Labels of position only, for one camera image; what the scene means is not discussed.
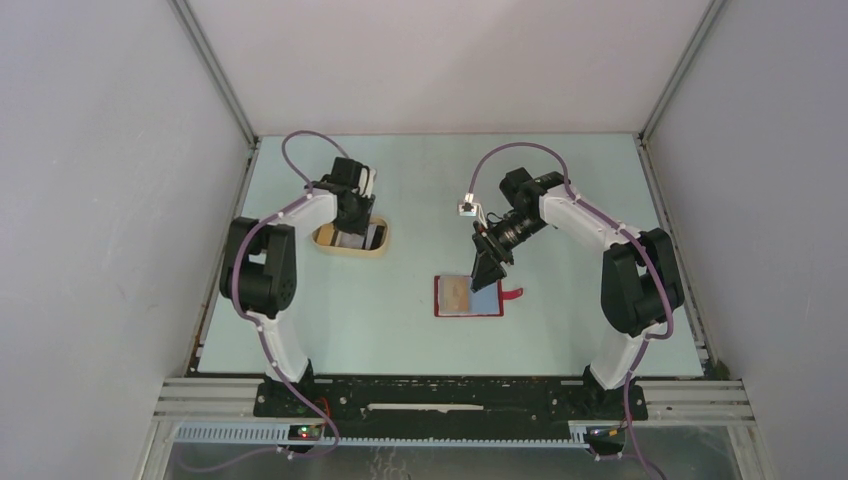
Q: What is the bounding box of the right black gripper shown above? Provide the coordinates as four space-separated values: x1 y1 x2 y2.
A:
472 212 548 293

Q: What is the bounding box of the white grey credit card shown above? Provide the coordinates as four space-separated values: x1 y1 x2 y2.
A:
334 231 368 250

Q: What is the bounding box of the red leather card holder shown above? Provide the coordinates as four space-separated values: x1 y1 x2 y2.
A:
434 275 524 318

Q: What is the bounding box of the beige oval tray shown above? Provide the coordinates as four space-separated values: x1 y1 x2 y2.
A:
312 216 390 259

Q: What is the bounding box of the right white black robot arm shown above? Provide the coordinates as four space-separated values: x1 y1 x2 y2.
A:
458 168 684 418

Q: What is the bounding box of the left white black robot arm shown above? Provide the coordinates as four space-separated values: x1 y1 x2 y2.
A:
219 157 377 417

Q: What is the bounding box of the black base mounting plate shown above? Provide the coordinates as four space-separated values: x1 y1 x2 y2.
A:
253 374 648 440

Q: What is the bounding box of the right controller board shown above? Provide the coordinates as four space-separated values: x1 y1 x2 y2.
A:
585 427 627 443

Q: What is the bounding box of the controller board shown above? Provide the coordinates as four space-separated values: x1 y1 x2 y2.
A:
585 427 627 443
288 425 323 441

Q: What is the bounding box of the left controller board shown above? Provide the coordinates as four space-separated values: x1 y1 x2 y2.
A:
288 425 323 441

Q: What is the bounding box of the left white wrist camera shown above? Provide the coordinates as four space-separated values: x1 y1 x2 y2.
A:
358 166 377 198

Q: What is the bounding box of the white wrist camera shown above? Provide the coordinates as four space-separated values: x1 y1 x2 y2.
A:
457 192 488 228
358 166 377 198

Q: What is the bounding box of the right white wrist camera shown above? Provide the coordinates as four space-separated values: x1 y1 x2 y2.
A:
457 192 488 228

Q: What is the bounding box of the aluminium frame rail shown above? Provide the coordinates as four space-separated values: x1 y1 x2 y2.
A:
153 377 755 427

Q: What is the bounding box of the white cable duct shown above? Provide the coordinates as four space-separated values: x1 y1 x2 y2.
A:
172 422 588 448

